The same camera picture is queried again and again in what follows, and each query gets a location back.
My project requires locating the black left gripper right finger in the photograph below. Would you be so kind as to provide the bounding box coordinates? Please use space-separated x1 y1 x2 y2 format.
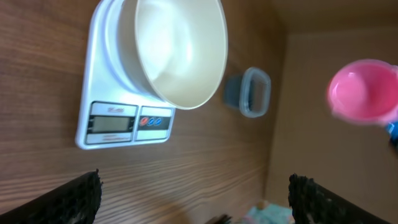
288 174 388 224

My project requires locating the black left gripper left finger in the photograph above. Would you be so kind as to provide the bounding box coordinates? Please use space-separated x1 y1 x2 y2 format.
1 170 103 224

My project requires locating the pink measuring scoop blue handle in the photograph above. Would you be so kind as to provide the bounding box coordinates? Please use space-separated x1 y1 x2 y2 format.
326 59 397 150

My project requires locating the white digital kitchen scale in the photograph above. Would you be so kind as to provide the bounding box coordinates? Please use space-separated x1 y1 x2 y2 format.
75 0 175 150

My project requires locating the white bowl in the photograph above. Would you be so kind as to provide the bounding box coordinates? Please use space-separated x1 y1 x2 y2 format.
118 0 228 110

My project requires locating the clear plastic container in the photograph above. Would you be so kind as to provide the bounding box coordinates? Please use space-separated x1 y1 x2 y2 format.
223 67 272 118

